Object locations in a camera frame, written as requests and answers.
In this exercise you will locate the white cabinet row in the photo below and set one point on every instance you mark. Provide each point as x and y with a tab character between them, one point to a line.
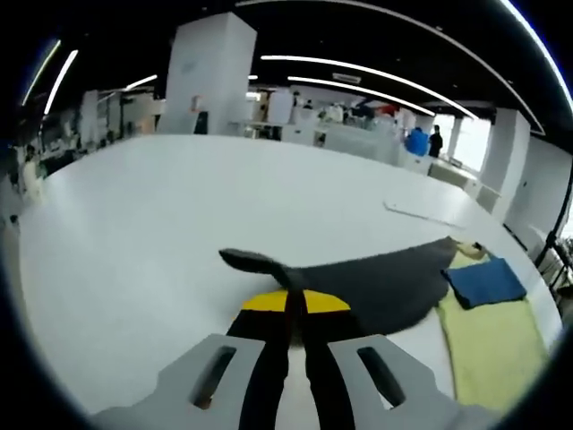
358	141

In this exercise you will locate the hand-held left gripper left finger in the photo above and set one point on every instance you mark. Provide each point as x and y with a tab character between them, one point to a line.
215	394

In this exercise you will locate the yellow blue grey garment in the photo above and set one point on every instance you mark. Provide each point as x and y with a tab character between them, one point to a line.
380	286

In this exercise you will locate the black cabinet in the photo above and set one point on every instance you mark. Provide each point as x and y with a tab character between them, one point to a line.
201	122

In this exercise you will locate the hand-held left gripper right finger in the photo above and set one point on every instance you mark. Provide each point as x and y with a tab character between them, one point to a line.
358	394

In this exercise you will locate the ceiling light strip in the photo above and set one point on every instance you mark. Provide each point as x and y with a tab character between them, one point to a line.
277	57
60	80
304	80

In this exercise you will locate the white lab counter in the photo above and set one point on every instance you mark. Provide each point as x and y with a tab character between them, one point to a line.
452	177

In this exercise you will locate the narrow white pillar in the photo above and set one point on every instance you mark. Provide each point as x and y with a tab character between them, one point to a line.
503	165

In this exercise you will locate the wide white pillar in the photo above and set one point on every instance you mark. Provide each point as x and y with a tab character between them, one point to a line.
210	71

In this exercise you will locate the ceiling air vent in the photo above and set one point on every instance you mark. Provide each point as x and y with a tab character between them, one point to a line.
347	78

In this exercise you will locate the black tripod stand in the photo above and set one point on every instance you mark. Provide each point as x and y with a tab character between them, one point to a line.
549	237

